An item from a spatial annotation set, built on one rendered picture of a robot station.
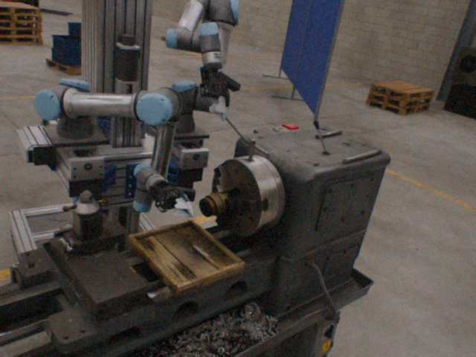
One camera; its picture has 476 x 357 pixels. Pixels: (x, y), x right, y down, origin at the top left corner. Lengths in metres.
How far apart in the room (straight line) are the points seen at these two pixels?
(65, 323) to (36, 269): 0.28
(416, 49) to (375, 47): 1.15
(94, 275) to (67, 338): 0.20
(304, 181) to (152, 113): 0.61
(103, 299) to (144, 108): 0.67
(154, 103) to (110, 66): 0.57
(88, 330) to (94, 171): 0.75
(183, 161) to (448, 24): 10.53
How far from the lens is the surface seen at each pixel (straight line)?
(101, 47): 2.10
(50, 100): 1.78
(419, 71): 12.32
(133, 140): 2.18
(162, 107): 1.59
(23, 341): 1.42
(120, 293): 1.38
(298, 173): 1.68
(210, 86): 1.66
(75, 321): 1.40
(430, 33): 12.28
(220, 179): 1.70
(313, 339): 2.28
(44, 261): 1.63
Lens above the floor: 1.85
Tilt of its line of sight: 24 degrees down
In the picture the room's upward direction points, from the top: 9 degrees clockwise
